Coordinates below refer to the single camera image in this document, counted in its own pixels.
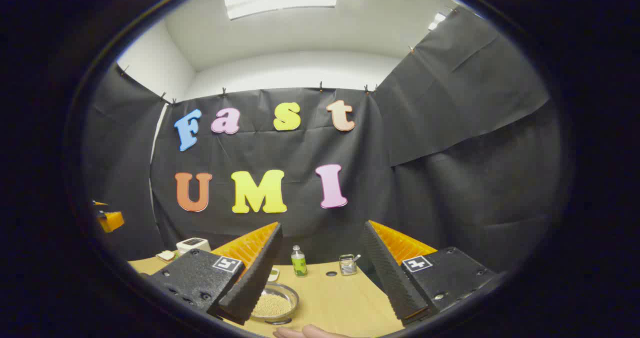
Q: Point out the white toaster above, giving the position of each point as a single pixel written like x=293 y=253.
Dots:
x=192 y=245

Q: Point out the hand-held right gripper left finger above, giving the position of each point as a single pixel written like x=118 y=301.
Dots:
x=252 y=278

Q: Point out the steel pot with soybeans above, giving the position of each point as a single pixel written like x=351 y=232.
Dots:
x=275 y=305

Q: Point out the green label bottle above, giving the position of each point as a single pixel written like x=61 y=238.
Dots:
x=299 y=265

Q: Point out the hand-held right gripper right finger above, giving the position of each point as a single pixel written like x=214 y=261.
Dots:
x=392 y=278

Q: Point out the small white bean dish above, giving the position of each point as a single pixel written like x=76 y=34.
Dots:
x=273 y=276

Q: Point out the small ceiling light panel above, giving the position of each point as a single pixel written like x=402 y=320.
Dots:
x=437 y=21

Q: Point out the white plate with sandwich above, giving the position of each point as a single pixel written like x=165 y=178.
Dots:
x=166 y=256

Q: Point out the black backdrop cloth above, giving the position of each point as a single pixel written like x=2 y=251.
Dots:
x=425 y=178

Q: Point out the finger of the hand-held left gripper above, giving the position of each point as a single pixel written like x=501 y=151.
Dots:
x=112 y=221
x=100 y=204

